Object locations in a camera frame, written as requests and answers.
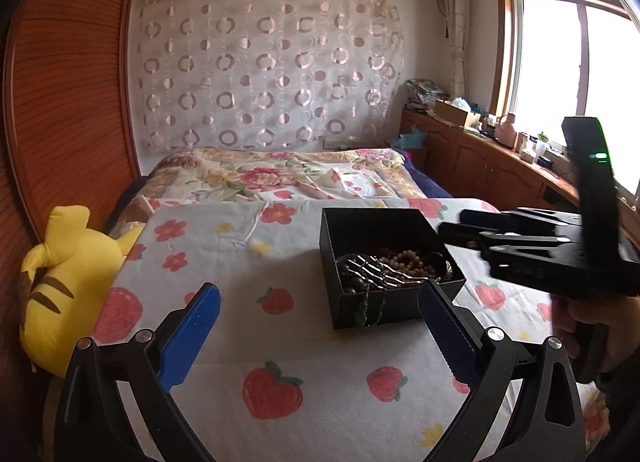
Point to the stack of magazines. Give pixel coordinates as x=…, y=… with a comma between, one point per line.
x=422, y=94

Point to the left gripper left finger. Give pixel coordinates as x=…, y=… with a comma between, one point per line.
x=182, y=334

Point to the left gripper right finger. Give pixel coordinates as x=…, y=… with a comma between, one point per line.
x=457, y=333

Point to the black jewelry box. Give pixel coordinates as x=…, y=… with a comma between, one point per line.
x=375, y=261

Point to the blue plastic bag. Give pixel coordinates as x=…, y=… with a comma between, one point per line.
x=412, y=140

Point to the beige window drape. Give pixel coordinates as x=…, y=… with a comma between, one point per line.
x=457, y=24

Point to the floral rose quilt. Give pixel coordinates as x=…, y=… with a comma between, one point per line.
x=208, y=176

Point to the wooden frame window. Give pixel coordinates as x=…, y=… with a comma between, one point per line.
x=563, y=58

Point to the pink circle pattern curtain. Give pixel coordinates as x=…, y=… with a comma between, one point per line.
x=265, y=75

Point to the yellow striped plush toy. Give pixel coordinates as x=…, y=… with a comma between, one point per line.
x=66, y=280

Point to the long wooden sideboard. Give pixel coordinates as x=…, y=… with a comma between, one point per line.
x=467, y=165

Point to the person's right hand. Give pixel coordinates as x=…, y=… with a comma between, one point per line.
x=619, y=313

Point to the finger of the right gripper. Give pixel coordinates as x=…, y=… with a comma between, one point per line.
x=522, y=220
x=531, y=236

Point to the strawberry flower print sheet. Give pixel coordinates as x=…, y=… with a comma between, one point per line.
x=274, y=381

